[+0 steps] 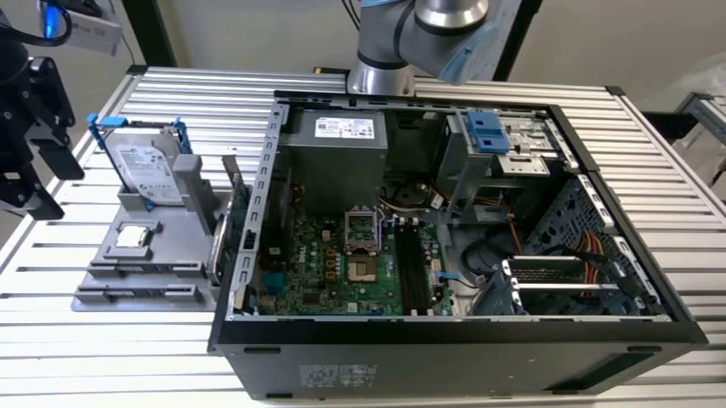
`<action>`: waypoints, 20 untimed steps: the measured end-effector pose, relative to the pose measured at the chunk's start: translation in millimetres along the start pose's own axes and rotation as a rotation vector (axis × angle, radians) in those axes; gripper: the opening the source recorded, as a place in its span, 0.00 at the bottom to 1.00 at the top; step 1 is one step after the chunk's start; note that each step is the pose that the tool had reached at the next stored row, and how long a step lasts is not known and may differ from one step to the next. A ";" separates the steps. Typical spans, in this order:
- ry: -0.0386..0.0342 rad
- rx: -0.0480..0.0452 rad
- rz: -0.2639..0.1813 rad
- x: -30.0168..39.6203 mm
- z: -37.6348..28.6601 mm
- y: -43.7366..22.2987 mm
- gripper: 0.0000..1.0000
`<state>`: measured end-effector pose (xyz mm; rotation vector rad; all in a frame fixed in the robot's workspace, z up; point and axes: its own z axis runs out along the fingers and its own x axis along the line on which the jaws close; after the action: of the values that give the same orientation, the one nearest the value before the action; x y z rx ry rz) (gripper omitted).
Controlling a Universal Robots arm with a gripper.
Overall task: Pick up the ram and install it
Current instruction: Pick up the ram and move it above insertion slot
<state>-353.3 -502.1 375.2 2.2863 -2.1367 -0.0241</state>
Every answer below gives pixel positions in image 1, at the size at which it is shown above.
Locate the black round fan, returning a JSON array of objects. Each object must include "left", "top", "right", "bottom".
[{"left": 388, "top": 180, "right": 434, "bottom": 209}]

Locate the grey parts rack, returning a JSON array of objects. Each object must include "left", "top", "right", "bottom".
[{"left": 70, "top": 155, "right": 237, "bottom": 314}]

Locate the green graphics card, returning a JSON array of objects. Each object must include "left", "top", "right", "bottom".
[{"left": 206, "top": 146, "right": 253, "bottom": 286}]

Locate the metal socket cover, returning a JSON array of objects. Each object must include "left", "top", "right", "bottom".
[{"left": 344, "top": 206, "right": 380, "bottom": 255}]

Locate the silver CPU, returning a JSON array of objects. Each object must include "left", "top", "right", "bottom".
[{"left": 115, "top": 224, "right": 154, "bottom": 247}]

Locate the silver camera with blue plug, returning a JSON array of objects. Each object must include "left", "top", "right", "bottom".
[{"left": 37, "top": 0, "right": 125, "bottom": 57}]

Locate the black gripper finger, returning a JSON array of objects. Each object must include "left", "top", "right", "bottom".
[
  {"left": 0, "top": 91, "right": 66, "bottom": 221},
  {"left": 25, "top": 56, "right": 86, "bottom": 180}
]

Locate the orange yellow wire bundle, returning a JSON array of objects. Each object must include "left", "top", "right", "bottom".
[{"left": 569, "top": 231, "right": 608, "bottom": 298}]

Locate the grey power supply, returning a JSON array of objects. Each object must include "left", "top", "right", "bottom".
[{"left": 276, "top": 108, "right": 389, "bottom": 213}]

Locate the thin orange wire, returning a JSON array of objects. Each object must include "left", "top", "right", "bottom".
[{"left": 505, "top": 214, "right": 524, "bottom": 257}]

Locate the green motherboard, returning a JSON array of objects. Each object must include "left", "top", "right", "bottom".
[{"left": 257, "top": 212, "right": 454, "bottom": 318}]

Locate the thin locking lever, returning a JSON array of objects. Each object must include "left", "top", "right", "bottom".
[{"left": 373, "top": 211, "right": 389, "bottom": 252}]

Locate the blue drive latch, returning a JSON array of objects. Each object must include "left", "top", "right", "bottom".
[{"left": 464, "top": 109, "right": 509, "bottom": 155}]

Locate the dark blue camera cable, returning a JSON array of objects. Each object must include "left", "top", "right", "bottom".
[{"left": 0, "top": 0, "right": 73, "bottom": 48}]

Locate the grey metal shelf frame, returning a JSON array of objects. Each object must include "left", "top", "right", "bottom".
[{"left": 671, "top": 91, "right": 726, "bottom": 171}]

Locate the hard disk in blue carrier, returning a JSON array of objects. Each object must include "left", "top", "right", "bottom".
[{"left": 86, "top": 112, "right": 193, "bottom": 212}]

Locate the black RAM slot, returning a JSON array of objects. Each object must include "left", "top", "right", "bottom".
[
  {"left": 393, "top": 216, "right": 421, "bottom": 316},
  {"left": 408, "top": 216, "right": 437, "bottom": 316}
]

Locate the metal disk bay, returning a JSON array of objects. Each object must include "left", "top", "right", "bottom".
[{"left": 469, "top": 253, "right": 624, "bottom": 318}]

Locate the CPU socket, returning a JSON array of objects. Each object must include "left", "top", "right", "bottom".
[{"left": 345, "top": 253, "right": 380, "bottom": 285}]

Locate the black PC case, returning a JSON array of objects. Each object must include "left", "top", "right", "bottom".
[{"left": 206, "top": 88, "right": 709, "bottom": 400}]

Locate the black frame post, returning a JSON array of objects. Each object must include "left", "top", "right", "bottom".
[
  {"left": 490, "top": 0, "right": 544, "bottom": 82},
  {"left": 121, "top": 0, "right": 177, "bottom": 69}
]

